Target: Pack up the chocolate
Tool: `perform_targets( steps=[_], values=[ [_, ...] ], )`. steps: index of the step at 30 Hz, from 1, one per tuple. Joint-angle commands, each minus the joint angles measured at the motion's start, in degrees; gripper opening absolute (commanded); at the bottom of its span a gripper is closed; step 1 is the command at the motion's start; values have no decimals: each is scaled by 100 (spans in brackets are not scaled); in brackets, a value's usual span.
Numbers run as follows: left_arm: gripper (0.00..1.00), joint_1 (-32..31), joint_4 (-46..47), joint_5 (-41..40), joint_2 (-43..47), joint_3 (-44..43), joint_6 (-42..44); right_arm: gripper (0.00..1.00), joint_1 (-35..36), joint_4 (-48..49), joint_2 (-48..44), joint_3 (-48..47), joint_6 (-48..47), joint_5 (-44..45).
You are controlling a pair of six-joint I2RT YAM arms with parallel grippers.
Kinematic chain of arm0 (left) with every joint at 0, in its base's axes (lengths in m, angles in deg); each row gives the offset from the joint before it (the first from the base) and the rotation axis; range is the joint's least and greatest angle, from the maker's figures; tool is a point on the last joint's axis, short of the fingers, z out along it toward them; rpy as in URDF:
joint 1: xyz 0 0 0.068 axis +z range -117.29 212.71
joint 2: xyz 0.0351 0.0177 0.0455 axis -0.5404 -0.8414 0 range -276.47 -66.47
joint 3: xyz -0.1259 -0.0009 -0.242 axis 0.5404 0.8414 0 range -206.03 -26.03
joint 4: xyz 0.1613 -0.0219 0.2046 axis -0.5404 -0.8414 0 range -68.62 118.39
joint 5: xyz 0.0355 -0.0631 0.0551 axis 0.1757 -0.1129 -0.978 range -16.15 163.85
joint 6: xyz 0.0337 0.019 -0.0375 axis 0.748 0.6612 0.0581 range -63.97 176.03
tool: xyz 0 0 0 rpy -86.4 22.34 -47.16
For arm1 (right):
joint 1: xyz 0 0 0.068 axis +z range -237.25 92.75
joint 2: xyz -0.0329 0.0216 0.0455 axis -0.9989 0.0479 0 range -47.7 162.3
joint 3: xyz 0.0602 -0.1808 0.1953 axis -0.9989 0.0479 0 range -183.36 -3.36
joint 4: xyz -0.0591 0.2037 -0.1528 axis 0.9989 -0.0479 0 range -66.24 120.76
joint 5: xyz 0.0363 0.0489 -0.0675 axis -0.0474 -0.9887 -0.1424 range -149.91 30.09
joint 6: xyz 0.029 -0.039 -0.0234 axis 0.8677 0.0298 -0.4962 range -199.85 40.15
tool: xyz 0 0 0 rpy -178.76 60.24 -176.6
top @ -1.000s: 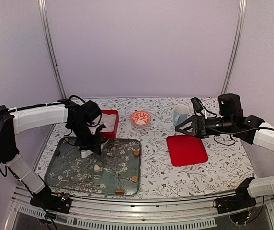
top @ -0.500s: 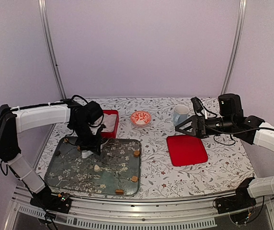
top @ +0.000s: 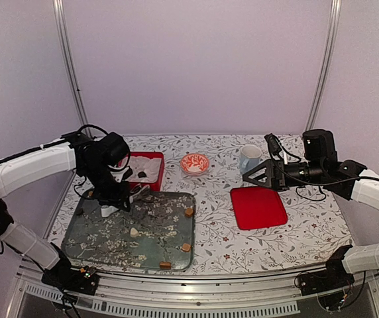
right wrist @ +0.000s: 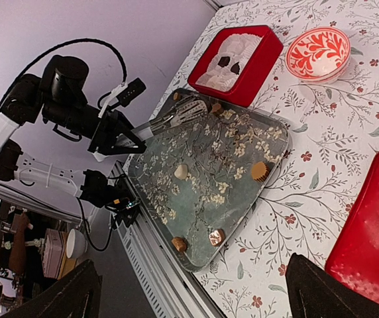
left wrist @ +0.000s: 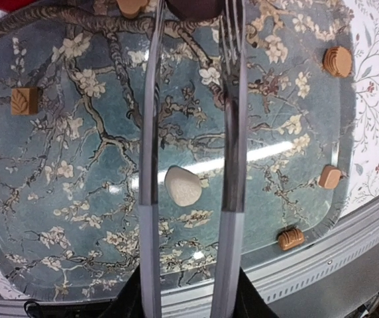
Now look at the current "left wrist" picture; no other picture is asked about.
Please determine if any blue floral glass tray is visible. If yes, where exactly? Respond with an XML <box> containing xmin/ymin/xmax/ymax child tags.
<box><xmin>0</xmin><ymin>1</ymin><xmax>355</xmax><ymax>301</ymax></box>

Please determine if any caramel square chocolate right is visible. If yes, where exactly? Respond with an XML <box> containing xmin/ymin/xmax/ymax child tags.
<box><xmin>318</xmin><ymin>165</ymin><xmax>341</xmax><ymax>189</ymax></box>

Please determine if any square caramel leaf chocolate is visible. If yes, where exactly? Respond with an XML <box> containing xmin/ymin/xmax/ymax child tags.
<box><xmin>11</xmin><ymin>87</ymin><xmax>38</xmax><ymax>115</ymax></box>

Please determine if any caramel log chocolate bottom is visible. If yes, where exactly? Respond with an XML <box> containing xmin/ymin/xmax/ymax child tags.
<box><xmin>278</xmin><ymin>228</ymin><xmax>305</xmax><ymax>251</ymax></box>

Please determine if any dark oval chocolate top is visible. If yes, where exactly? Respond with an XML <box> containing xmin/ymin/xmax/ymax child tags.
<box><xmin>166</xmin><ymin>0</ymin><xmax>224</xmax><ymax>21</ymax></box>

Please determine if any caramel chocolate top centre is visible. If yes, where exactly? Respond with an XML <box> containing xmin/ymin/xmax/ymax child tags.
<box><xmin>117</xmin><ymin>0</ymin><xmax>148</xmax><ymax>19</ymax></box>

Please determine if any aluminium front rail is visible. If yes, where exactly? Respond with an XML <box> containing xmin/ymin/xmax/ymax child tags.
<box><xmin>0</xmin><ymin>185</ymin><xmax>379</xmax><ymax>318</ymax></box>

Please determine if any silver tongs white handle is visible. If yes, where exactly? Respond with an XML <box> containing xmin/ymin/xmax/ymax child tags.
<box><xmin>138</xmin><ymin>1</ymin><xmax>248</xmax><ymax>317</ymax></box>

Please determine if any round ridged caramel chocolate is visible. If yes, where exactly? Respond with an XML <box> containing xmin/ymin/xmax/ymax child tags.
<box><xmin>323</xmin><ymin>46</ymin><xmax>353</xmax><ymax>78</ymax></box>

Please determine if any white teardrop chocolate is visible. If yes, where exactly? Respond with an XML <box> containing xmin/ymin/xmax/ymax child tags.
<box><xmin>164</xmin><ymin>166</ymin><xmax>202</xmax><ymax>207</ymax></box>

